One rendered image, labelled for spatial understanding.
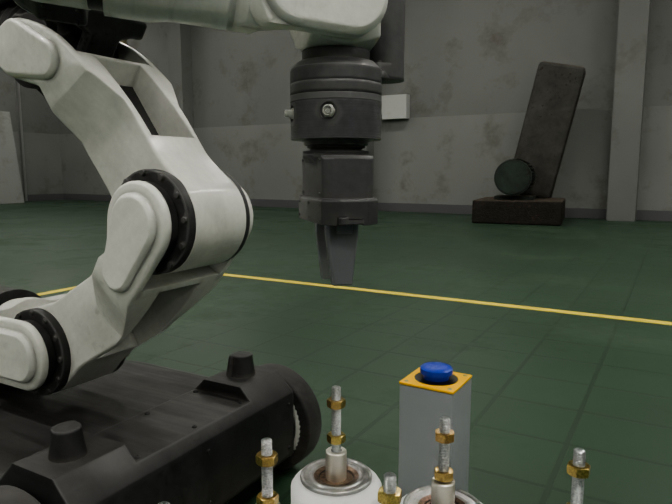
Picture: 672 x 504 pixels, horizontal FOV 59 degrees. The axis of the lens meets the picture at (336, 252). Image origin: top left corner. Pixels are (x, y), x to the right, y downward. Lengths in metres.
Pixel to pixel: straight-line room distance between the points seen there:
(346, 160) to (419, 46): 8.09
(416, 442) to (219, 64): 9.86
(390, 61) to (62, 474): 0.60
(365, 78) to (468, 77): 7.76
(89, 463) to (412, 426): 0.40
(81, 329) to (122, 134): 0.31
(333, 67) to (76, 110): 0.48
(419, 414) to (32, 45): 0.73
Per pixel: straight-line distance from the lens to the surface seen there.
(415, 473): 0.79
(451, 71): 8.40
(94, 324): 0.98
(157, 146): 0.85
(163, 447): 0.90
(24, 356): 1.05
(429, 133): 8.41
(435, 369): 0.75
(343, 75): 0.56
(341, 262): 0.58
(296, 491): 0.66
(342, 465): 0.66
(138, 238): 0.81
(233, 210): 0.85
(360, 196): 0.56
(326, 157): 0.55
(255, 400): 1.04
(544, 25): 8.19
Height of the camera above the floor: 0.57
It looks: 8 degrees down
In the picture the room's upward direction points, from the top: straight up
